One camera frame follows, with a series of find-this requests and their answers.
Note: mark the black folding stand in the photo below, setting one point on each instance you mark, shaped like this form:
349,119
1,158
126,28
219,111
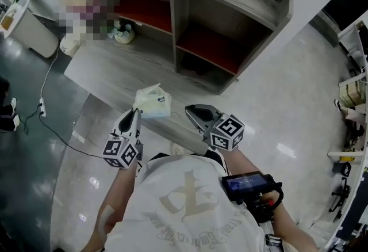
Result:
340,199

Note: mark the woven basket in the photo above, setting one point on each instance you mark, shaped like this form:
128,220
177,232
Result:
8,19

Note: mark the white soft tissues pack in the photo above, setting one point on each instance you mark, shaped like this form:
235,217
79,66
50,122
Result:
153,101

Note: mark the person's right forearm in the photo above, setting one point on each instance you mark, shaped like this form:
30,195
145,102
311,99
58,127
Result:
284,222

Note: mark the stack of beige boxes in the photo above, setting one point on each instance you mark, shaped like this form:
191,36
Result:
350,94

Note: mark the person's black shorts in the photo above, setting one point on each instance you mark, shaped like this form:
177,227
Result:
215,158

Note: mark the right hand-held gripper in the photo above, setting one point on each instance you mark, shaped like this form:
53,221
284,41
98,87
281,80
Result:
227,133

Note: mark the white round table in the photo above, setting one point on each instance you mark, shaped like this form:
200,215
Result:
34,32

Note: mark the black wrist-mounted screen device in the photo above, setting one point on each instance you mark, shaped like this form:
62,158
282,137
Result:
247,183

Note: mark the white flower pot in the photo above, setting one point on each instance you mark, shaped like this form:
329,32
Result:
123,35

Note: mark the person's white printed shirt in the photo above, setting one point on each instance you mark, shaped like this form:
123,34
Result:
187,210

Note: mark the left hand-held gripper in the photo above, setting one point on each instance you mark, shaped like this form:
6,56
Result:
119,153

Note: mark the white cluttered work table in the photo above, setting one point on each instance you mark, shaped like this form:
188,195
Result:
358,52

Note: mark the white lidded trash bin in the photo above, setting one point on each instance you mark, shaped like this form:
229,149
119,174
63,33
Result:
69,46

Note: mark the person's left forearm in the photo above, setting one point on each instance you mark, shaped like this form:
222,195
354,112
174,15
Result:
120,196

